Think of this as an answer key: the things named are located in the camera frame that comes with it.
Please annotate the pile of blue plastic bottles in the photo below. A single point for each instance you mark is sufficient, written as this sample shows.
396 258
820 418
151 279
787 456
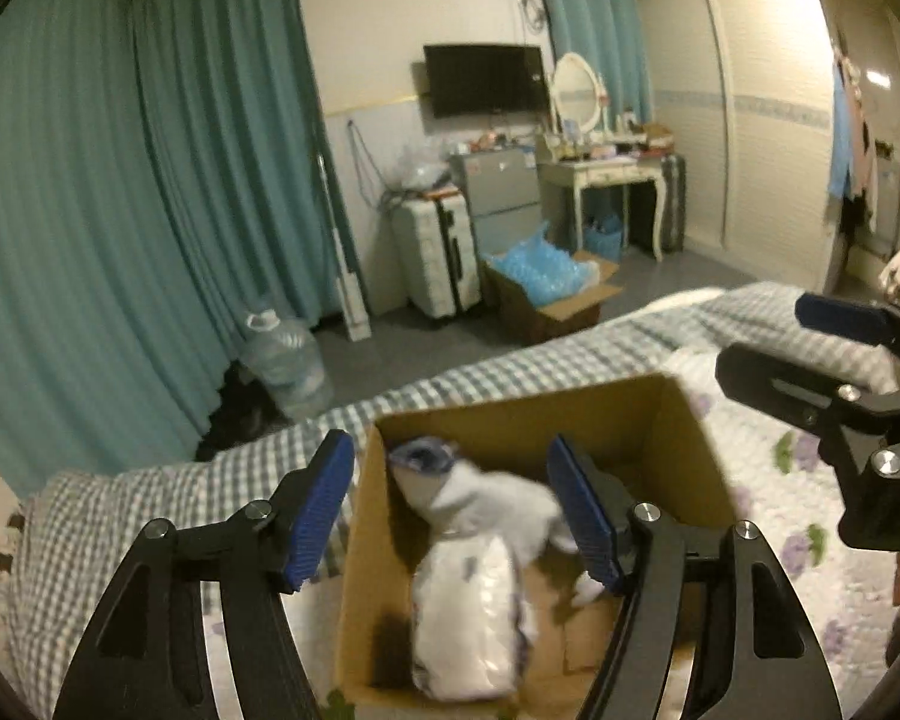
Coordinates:
532 270

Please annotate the brown cardboard box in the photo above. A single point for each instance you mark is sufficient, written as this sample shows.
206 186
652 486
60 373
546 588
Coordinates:
495 416

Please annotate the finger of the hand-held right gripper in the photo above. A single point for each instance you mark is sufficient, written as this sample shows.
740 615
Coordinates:
780 379
844 317

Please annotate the white flat mop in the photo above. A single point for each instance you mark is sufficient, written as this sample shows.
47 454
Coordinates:
352 300

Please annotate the wide teal curtain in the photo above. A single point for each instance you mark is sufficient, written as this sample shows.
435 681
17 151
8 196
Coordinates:
120 202

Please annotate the grey checked blanket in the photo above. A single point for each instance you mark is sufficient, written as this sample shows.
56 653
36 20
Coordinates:
195 487

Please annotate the black bag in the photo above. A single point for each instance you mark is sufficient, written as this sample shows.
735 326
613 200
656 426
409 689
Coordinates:
236 420

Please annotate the white sliding-door wardrobe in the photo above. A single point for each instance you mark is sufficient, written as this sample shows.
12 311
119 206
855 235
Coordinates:
757 127

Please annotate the dark grey suitcase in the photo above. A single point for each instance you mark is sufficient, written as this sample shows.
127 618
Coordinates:
673 202

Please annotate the grey mini fridge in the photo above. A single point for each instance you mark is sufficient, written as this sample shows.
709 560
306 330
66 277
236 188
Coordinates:
499 187

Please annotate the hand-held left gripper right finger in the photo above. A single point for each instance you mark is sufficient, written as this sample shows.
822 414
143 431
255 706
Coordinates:
581 506

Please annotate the narrow teal curtain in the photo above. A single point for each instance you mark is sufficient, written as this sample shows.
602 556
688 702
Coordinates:
592 15

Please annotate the large clear water jug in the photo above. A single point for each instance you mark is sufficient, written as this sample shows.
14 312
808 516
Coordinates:
285 367

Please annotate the clear plastic bag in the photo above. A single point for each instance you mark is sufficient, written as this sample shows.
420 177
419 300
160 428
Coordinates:
424 169

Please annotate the cardboard box with flaps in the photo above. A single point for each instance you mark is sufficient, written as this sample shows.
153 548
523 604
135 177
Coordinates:
540 319

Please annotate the white oval vanity mirror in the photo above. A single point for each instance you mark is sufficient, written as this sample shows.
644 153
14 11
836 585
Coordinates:
574 94

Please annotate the blue basket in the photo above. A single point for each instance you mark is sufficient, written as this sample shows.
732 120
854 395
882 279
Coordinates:
604 240

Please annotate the white hard-shell suitcase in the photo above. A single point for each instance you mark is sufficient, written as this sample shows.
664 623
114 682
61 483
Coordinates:
435 255

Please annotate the white vanity table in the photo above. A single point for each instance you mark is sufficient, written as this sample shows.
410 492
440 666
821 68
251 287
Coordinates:
607 174

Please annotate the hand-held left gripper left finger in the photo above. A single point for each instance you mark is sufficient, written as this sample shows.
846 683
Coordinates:
321 510

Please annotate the hanging pink garment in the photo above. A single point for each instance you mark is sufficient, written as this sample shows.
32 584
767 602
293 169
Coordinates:
862 135

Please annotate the white plastic-wrapped packet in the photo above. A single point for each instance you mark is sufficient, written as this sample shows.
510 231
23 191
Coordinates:
465 615

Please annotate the white floral bed sheet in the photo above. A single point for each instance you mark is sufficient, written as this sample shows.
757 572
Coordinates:
780 510

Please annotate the black wall television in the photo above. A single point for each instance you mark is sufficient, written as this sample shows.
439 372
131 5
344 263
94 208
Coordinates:
484 79

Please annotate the hanging blue garment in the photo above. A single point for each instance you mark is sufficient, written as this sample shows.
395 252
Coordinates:
838 135

